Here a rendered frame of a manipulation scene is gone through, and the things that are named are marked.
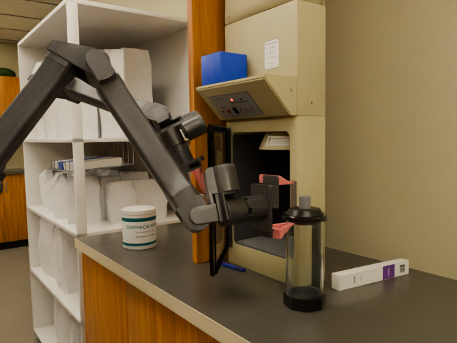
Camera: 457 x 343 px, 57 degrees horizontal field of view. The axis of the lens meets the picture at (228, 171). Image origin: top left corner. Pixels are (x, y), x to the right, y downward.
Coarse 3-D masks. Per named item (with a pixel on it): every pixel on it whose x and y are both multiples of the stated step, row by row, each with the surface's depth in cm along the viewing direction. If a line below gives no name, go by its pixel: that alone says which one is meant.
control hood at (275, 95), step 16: (240, 80) 113; (256, 80) 108; (272, 80) 106; (288, 80) 110; (208, 96) 129; (256, 96) 113; (272, 96) 109; (288, 96) 110; (272, 112) 115; (288, 112) 111
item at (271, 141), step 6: (270, 132) 126; (276, 132) 125; (282, 132) 124; (264, 138) 128; (270, 138) 125; (276, 138) 124; (282, 138) 123; (288, 138) 123; (264, 144) 127; (270, 144) 124; (276, 144) 123; (282, 144) 122; (288, 144) 122
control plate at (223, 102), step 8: (216, 96) 126; (224, 96) 123; (232, 96) 120; (240, 96) 118; (248, 96) 115; (216, 104) 129; (224, 104) 127; (232, 104) 124; (240, 104) 121; (248, 104) 119; (256, 104) 116; (224, 112) 130; (232, 112) 128; (240, 112) 125; (248, 112) 122; (256, 112) 120
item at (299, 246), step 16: (304, 224) 99; (320, 224) 100; (288, 240) 102; (304, 240) 99; (320, 240) 101; (288, 256) 102; (304, 256) 100; (320, 256) 101; (288, 272) 103; (304, 272) 100; (320, 272) 101; (288, 288) 103; (304, 288) 100; (320, 288) 102
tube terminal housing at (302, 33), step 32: (256, 32) 123; (288, 32) 113; (320, 32) 116; (256, 64) 124; (288, 64) 114; (320, 64) 117; (320, 96) 117; (256, 128) 126; (288, 128) 115; (320, 128) 118; (320, 160) 119; (320, 192) 120; (256, 256) 130
